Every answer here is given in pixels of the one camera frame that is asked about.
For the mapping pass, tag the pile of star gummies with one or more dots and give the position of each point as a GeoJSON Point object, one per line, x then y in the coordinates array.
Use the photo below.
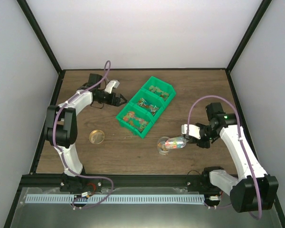
{"type": "Point", "coordinates": [135, 121]}

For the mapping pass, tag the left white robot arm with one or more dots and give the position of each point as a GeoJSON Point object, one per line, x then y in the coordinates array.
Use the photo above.
{"type": "Point", "coordinates": [61, 120]}

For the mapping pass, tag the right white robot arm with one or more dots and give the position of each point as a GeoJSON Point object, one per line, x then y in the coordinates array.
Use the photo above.
{"type": "Point", "coordinates": [253, 189]}

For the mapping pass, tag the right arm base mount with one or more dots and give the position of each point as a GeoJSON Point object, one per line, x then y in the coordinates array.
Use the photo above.
{"type": "Point", "coordinates": [203, 178]}

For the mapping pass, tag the pile of lollipops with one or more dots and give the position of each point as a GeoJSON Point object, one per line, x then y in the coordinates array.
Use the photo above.
{"type": "Point", "coordinates": [143, 103]}

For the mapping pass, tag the light blue cable duct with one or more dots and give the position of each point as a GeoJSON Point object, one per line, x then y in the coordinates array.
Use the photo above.
{"type": "Point", "coordinates": [120, 199]}

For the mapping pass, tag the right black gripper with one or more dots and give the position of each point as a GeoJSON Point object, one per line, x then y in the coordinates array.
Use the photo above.
{"type": "Point", "coordinates": [205, 145]}

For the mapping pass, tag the green bin lollipops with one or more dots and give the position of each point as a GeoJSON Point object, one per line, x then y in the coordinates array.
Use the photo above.
{"type": "Point", "coordinates": [154, 99]}

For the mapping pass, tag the black aluminium frame rail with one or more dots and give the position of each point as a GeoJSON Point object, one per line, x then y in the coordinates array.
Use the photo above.
{"type": "Point", "coordinates": [120, 181]}

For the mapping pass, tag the gold jar lid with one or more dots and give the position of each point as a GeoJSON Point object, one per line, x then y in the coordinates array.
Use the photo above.
{"type": "Point", "coordinates": [96, 136]}

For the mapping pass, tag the green bin star gummies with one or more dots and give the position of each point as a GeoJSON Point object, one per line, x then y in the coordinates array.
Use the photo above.
{"type": "Point", "coordinates": [139, 112]}

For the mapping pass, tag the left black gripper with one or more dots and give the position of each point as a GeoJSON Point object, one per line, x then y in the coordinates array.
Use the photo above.
{"type": "Point", "coordinates": [111, 100]}

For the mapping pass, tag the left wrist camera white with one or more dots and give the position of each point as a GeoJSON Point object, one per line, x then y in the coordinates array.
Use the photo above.
{"type": "Point", "coordinates": [113, 84]}

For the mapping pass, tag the pile of popsicle candies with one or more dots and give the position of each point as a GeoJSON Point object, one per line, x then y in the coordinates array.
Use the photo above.
{"type": "Point", "coordinates": [156, 90]}

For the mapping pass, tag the metal scoop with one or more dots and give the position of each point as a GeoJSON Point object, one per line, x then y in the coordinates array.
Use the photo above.
{"type": "Point", "coordinates": [175, 143]}

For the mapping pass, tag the clear plastic jar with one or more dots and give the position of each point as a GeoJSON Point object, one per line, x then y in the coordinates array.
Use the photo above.
{"type": "Point", "coordinates": [161, 146]}

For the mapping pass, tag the green bin popsicle candies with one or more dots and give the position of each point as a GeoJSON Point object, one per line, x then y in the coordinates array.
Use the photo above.
{"type": "Point", "coordinates": [160, 88]}

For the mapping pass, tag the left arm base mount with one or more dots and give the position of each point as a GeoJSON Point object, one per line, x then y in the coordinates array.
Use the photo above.
{"type": "Point", "coordinates": [79, 185]}

